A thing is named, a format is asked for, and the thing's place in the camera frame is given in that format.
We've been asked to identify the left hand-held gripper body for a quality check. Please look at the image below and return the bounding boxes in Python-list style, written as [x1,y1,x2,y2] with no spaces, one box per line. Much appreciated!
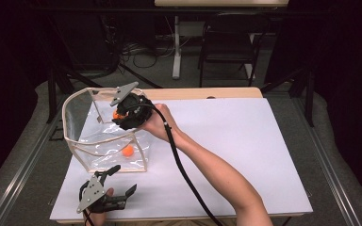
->
[76,173,129,215]

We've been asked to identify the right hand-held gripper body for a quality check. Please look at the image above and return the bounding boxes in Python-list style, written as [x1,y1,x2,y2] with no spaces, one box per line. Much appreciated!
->
[109,81,155,131]

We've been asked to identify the plain orange ball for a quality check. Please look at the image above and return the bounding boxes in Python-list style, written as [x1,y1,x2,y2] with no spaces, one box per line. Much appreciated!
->
[112,109,127,121]

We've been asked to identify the clear plastic bag beige trim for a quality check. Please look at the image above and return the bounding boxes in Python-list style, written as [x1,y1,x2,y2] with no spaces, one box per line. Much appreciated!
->
[61,87,156,173]

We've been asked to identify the orange ball with dark mark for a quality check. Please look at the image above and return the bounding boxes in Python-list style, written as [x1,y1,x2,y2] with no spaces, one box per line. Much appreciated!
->
[122,144,135,158]

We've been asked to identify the person's left hand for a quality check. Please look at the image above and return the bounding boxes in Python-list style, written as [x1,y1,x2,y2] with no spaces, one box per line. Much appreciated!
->
[86,187,116,226]

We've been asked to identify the person's right hand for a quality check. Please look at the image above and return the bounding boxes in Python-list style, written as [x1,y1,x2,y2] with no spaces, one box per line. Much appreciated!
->
[138,103,183,144]

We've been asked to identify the black metal stand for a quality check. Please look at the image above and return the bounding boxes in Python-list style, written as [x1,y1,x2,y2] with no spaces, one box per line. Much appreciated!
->
[45,62,105,124]
[260,67,316,128]

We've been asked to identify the black folding chair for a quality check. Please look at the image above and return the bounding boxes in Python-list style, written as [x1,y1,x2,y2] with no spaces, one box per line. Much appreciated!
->
[197,12,272,89]

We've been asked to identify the white board sheet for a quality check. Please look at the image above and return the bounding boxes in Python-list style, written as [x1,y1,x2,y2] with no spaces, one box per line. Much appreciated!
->
[49,97,314,222]

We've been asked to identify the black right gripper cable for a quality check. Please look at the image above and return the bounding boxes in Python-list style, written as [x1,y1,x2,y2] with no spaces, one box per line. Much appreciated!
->
[123,103,224,226]

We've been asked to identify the bundle of floor cables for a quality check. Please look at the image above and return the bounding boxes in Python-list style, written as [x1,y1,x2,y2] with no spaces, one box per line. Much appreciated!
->
[119,37,177,69]

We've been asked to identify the grey metal rail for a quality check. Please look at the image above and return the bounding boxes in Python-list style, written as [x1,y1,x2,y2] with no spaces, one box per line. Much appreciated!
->
[0,103,67,226]
[290,97,362,226]

